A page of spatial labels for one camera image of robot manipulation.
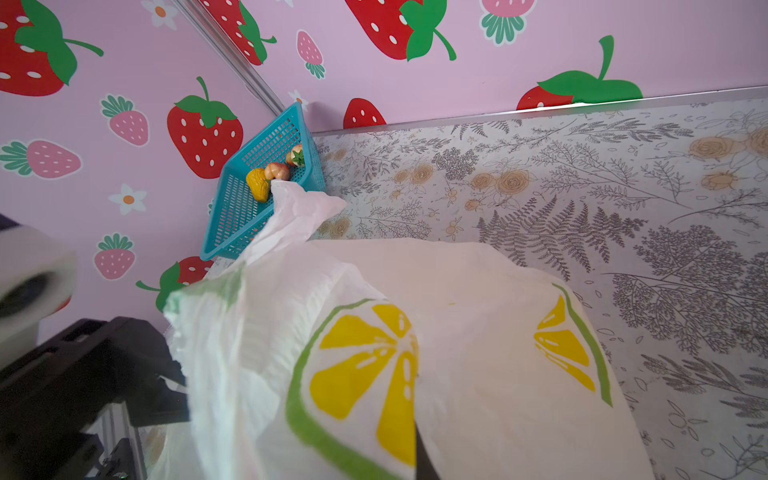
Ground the red fake strawberry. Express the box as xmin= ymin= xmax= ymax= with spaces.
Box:
xmin=285 ymin=144 xmax=306 ymax=168

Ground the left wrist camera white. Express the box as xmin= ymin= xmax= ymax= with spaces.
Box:
xmin=1 ymin=216 xmax=77 ymax=368

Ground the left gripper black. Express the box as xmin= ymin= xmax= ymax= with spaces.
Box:
xmin=1 ymin=317 xmax=189 ymax=479

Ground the teal plastic mesh basket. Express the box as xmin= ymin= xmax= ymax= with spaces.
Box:
xmin=200 ymin=104 xmax=325 ymax=261

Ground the yellow fake lemon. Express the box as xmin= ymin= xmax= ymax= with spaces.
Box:
xmin=246 ymin=168 xmax=270 ymax=203

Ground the white lemon print plastic bag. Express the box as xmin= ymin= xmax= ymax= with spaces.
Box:
xmin=151 ymin=181 xmax=653 ymax=479

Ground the red fake apple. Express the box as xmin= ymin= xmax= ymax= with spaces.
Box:
xmin=264 ymin=162 xmax=291 ymax=181

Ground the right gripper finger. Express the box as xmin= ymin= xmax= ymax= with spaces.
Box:
xmin=416 ymin=429 xmax=440 ymax=480

